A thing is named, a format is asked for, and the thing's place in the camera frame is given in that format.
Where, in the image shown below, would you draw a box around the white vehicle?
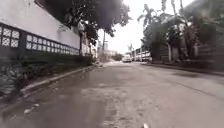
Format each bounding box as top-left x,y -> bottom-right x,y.
121,54 -> 134,64

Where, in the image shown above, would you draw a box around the pole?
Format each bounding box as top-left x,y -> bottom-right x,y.
101,31 -> 106,55

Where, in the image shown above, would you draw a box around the building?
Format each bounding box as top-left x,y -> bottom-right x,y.
79,32 -> 100,60
131,47 -> 153,63

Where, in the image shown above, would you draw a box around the grey concrete road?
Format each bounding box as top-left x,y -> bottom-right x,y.
0,61 -> 224,128

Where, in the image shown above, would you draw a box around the large dark tree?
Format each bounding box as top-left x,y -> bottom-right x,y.
42,0 -> 133,45

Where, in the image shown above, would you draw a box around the trees and palms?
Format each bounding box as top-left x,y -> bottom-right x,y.
137,0 -> 224,63

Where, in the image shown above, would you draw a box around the concrete kerb strip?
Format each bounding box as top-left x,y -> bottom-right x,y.
19,64 -> 98,97
139,61 -> 224,77

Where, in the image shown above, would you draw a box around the strip of low plants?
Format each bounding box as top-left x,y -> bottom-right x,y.
0,54 -> 95,98

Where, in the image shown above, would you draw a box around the white wall with lattice blocks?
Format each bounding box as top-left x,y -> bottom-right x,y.
0,0 -> 83,62

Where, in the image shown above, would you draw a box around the dark boundary wall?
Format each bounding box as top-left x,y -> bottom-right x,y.
159,41 -> 224,68

